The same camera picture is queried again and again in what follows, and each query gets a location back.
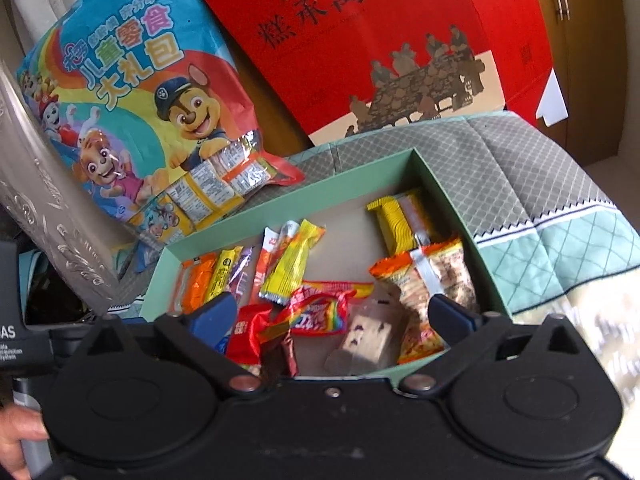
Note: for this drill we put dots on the yellow wafer packet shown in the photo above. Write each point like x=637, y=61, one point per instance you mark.
x=395, y=225

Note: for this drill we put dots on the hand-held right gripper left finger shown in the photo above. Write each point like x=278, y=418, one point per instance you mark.
x=216, y=316

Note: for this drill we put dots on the red paper gift bag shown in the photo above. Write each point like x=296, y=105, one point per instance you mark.
x=350, y=60

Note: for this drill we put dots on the yellow snack bar packet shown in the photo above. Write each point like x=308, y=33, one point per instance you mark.
x=225, y=272

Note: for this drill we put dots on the clear packet of beige cake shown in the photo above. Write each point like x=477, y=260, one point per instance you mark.
x=365, y=340

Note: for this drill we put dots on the cartoon dog snack bag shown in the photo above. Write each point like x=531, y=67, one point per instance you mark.
x=125, y=60

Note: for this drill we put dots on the orange packet with clear window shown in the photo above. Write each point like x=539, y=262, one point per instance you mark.
x=415, y=290

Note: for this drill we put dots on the green cardboard box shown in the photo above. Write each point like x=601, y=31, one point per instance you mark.
x=325, y=195

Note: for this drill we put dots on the purple snack packet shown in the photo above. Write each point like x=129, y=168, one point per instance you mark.
x=245, y=270

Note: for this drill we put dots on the orange snack packet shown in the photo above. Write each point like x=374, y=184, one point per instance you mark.
x=197, y=285

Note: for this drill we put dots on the red snack packet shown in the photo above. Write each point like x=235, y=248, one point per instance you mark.
x=245, y=335

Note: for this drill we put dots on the rainbow striped red packet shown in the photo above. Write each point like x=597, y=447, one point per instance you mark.
x=320, y=317

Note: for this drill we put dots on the red and white stick packet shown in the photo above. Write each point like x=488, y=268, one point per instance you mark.
x=265, y=265

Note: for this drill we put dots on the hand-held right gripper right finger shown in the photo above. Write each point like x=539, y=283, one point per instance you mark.
x=450, y=316

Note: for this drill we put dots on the teal cloth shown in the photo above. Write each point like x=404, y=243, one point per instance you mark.
x=32, y=265

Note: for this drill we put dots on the wooden wardrobe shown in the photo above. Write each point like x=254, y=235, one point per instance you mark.
x=590, y=60

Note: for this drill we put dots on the white curtain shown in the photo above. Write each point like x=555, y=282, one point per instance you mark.
x=40, y=5

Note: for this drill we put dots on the long yellow snack packet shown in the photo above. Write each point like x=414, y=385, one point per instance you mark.
x=292, y=265

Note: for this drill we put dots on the dark brown candy wrapper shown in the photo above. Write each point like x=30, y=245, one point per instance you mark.
x=280, y=357

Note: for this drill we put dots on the grey and teal quilted blanket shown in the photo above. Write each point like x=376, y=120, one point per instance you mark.
x=500, y=170

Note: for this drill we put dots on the person's left hand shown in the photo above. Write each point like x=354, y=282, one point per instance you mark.
x=12, y=435

